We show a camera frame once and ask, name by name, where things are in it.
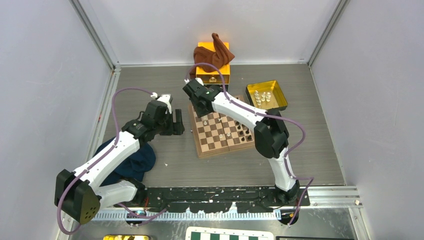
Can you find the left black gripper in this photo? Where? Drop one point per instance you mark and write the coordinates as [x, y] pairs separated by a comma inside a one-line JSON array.
[[179, 126]]

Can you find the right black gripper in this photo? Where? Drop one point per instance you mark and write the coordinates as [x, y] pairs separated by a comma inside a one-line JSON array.
[[200, 112]]

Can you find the wooden chess board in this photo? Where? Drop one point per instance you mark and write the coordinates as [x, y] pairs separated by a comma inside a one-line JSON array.
[[206, 137]]

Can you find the yellow metal tray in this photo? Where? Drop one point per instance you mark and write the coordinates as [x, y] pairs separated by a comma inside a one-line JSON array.
[[266, 95]]

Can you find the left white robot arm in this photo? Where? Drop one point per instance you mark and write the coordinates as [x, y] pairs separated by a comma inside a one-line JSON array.
[[80, 193]]

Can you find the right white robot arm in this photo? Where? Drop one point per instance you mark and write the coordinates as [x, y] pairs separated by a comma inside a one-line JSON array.
[[269, 130]]

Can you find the green white chess mat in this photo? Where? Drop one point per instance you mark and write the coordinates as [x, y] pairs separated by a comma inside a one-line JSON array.
[[208, 233]]

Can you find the yellow drawer box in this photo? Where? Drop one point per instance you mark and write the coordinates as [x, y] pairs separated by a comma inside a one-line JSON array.
[[212, 78]]

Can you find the brown cloth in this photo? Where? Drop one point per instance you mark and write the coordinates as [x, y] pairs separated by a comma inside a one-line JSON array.
[[216, 53]]

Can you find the dark blue cloth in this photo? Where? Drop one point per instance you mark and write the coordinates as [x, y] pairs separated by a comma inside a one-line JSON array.
[[135, 166]]

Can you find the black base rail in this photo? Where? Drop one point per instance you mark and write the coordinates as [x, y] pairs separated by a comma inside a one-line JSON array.
[[211, 200]]

